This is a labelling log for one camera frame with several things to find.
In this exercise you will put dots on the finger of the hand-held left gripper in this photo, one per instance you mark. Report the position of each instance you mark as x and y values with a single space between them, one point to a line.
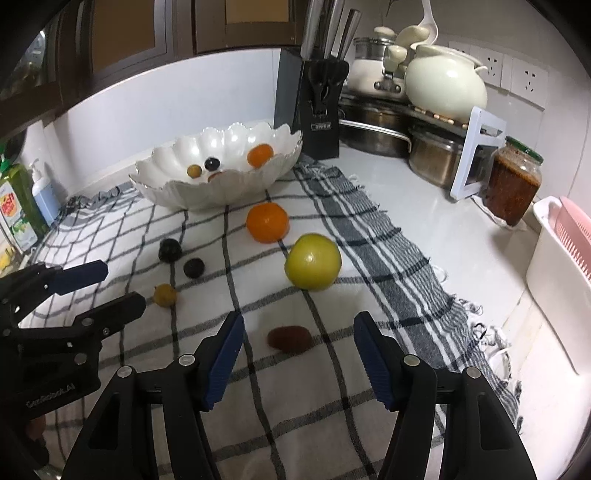
83 274
120 309

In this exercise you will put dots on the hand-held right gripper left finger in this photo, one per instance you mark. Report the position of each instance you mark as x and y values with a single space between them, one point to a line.
226 355

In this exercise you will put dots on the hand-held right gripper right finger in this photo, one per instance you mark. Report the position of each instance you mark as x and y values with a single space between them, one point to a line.
376 360

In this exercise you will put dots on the tan longan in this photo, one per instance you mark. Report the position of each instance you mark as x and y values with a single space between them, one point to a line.
194 171
165 295

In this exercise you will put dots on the dark red oval fruit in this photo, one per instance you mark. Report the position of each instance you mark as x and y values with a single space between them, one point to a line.
289 339

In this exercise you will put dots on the dark purple grape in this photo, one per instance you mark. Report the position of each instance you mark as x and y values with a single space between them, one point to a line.
169 250
212 163
194 267

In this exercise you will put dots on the green round fruit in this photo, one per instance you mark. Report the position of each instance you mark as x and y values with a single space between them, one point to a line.
313 261

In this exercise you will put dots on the white scalloped bowl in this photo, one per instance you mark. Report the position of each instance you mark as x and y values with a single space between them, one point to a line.
194 194

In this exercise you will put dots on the orange mandarin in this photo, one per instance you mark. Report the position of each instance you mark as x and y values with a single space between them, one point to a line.
268 222
259 155

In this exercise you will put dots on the light red oval fruit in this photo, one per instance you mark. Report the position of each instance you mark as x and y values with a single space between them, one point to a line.
214 176

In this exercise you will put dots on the person's left hand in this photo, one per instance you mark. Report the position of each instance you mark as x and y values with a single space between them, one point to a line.
36 425

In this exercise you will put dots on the black white checked cloth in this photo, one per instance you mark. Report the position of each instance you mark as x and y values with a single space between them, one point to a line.
277 415

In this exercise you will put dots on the yellow sponge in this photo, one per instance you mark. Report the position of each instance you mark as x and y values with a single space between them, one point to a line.
4 261

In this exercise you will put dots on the blue pump soap bottle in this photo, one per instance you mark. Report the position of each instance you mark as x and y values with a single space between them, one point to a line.
46 198

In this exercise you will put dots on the green dish soap bottle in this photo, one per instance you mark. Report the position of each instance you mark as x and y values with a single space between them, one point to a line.
18 207

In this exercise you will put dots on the white plastic basin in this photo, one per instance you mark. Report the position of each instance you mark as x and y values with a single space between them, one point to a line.
549 277

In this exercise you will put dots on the brown open window sash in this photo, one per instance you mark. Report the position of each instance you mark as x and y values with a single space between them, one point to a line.
53 83

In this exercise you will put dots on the glass jar of brown sauce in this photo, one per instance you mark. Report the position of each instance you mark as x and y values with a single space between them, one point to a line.
512 189

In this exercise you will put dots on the white pot rack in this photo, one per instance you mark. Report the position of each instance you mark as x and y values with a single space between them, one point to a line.
468 152

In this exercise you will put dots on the pink plastic colander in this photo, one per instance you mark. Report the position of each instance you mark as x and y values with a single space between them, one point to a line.
577 240

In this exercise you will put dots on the black knife block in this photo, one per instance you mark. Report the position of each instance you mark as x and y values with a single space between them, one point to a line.
295 106

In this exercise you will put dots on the cream ceramic pot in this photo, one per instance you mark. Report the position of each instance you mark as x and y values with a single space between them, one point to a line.
443 87

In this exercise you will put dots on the black kitchen shears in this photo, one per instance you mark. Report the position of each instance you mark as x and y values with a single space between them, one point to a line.
328 83

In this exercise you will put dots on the white enamel pot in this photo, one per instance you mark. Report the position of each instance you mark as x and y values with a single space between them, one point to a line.
364 69

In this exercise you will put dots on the white ladle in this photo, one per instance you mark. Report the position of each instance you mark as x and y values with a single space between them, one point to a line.
413 34

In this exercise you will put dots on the brown window frame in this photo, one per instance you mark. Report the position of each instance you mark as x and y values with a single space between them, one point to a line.
180 27

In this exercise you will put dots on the white wall outlet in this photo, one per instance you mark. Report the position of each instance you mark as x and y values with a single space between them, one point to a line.
496 64
461 48
530 81

